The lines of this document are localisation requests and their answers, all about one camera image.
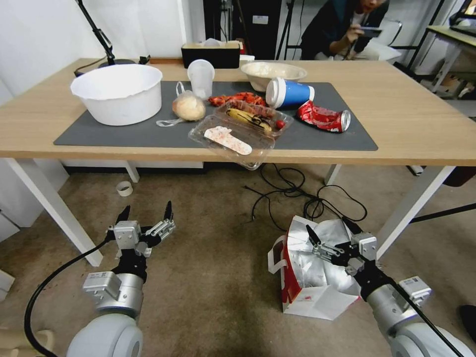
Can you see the metal frame side table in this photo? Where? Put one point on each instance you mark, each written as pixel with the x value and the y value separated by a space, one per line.
pixel 446 37

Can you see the crushed red soda can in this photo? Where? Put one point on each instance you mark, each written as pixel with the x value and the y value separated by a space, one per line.
pixel 320 117

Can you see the clear plastic cup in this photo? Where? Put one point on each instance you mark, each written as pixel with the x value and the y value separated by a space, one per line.
pixel 201 80

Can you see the white tape roll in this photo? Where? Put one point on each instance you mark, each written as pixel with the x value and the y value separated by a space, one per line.
pixel 124 189

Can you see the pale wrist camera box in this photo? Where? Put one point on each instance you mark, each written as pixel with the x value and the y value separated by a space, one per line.
pixel 127 233
pixel 368 246

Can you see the clear plastic clamshell container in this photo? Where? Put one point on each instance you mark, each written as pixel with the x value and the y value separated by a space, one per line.
pixel 261 152

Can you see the dark smartphone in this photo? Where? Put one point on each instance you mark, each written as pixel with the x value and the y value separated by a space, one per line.
pixel 372 31

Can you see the black cabinet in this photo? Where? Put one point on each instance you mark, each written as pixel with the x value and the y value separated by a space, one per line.
pixel 260 33

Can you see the white plastic basin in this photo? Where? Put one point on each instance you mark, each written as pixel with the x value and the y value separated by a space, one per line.
pixel 119 108

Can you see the blue paper cup white lid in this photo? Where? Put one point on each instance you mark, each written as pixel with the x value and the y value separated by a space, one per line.
pixel 297 95

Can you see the person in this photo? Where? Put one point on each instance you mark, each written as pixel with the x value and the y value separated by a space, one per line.
pixel 327 26

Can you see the black desk lamp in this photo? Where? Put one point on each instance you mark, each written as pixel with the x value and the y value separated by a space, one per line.
pixel 117 63

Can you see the pink speckled ice pop wrapper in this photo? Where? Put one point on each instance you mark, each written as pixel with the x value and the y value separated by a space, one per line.
pixel 227 139

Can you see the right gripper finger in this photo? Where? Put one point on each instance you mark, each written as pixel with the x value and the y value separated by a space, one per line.
pixel 327 251
pixel 351 226

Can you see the red snack wrappers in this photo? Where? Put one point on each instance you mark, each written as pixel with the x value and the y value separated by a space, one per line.
pixel 241 97

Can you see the white chair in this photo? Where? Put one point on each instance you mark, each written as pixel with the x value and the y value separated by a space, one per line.
pixel 390 54

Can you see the red cherry tomato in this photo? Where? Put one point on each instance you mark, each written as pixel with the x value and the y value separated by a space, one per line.
pixel 280 124

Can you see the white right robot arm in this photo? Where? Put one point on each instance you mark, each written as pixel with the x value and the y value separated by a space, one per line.
pixel 386 312

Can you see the black tissue box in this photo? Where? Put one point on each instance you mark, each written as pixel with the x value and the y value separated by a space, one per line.
pixel 210 55

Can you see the grey desk mat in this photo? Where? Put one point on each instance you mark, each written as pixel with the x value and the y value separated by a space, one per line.
pixel 334 143

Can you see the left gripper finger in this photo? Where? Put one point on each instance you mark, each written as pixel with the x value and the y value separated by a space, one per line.
pixel 122 215
pixel 163 227

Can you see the banana peel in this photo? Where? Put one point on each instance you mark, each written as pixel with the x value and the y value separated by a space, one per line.
pixel 241 114

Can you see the beige paper bowl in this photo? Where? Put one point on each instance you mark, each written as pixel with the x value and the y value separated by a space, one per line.
pixel 260 70

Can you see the white tissue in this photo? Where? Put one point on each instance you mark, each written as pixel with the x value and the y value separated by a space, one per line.
pixel 214 41

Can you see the white cabinet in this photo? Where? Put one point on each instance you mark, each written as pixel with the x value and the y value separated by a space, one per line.
pixel 22 193

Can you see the foil-lined food delivery bag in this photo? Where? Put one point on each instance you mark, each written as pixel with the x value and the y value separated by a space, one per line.
pixel 316 297

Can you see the wooden table with white legs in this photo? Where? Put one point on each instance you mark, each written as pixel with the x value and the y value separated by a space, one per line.
pixel 409 122

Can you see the black tripod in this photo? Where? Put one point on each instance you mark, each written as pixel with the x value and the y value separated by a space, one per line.
pixel 286 26

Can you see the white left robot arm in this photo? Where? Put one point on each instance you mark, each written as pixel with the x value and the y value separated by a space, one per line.
pixel 111 334

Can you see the bread in plastic bag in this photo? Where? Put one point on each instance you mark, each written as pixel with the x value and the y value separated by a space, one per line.
pixel 187 108

